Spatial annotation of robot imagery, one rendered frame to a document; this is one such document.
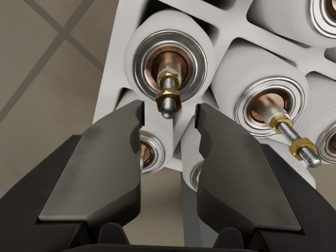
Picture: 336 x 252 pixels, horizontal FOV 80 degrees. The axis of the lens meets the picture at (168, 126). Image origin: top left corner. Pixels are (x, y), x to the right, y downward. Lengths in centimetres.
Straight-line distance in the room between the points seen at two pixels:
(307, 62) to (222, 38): 12
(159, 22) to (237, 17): 11
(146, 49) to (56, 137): 48
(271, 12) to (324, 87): 13
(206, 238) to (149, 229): 52
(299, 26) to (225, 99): 9
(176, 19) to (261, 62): 10
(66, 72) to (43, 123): 17
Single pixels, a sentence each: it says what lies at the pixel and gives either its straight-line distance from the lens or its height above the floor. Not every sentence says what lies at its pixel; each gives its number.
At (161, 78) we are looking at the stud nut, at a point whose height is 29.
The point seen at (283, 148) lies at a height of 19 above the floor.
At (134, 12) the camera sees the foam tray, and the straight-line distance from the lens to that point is 28.
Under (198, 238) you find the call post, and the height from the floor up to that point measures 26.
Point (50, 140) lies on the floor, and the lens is 66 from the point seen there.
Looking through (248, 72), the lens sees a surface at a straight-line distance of 23.
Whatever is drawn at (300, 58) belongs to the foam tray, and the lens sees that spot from 33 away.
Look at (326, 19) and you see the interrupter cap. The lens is 24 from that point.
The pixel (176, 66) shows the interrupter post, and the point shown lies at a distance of 19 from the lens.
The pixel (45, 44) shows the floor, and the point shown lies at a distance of 53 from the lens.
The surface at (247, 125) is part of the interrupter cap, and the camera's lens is 25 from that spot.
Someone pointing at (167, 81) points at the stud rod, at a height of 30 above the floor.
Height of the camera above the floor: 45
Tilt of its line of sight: 57 degrees down
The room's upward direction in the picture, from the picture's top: 179 degrees counter-clockwise
